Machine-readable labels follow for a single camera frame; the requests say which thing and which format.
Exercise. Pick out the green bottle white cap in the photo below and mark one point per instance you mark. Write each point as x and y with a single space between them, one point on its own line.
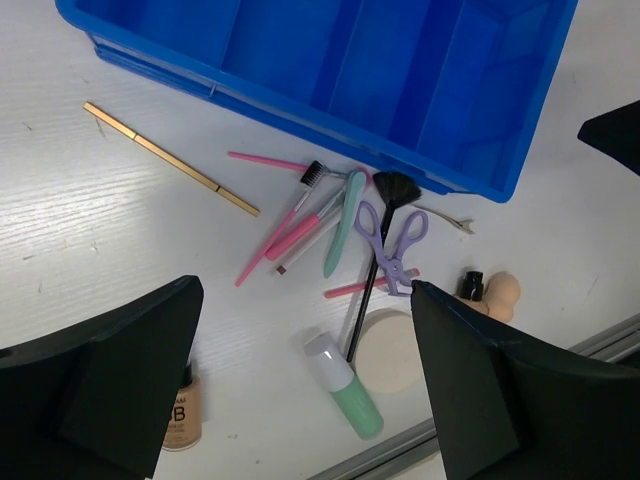
344 386

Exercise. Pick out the white eyeliner pencil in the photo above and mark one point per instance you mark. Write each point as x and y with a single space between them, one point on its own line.
307 241

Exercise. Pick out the pink brow comb brush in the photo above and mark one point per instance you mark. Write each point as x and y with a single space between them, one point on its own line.
308 181

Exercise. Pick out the black fan brush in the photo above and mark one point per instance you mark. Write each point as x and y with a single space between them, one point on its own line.
395 190

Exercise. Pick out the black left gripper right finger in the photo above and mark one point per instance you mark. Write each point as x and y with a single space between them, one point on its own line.
507 405

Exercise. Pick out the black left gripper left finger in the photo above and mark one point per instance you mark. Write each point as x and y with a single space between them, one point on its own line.
93 400

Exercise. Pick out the pink flat brush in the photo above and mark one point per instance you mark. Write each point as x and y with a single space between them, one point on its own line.
304 227

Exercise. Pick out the BB cream bottle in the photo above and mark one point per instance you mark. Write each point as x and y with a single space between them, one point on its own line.
185 425

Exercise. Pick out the silver hair clip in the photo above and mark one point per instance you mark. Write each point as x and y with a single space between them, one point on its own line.
461 225

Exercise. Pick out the beige makeup sponge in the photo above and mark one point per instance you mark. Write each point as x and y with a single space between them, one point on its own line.
503 293

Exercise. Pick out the beige square foundation bottle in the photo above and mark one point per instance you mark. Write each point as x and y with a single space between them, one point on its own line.
471 291

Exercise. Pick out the blue plastic organizer bin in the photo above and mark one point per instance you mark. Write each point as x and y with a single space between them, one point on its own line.
446 92

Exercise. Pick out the gold eyebrow pencil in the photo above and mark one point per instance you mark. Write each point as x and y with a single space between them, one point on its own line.
193 173

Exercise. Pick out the teal folding razor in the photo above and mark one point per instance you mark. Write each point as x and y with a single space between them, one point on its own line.
355 187

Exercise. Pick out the long thin pink brush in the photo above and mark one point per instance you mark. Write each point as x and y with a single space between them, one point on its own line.
283 164

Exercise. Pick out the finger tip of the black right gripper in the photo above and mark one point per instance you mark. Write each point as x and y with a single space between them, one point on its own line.
616 134

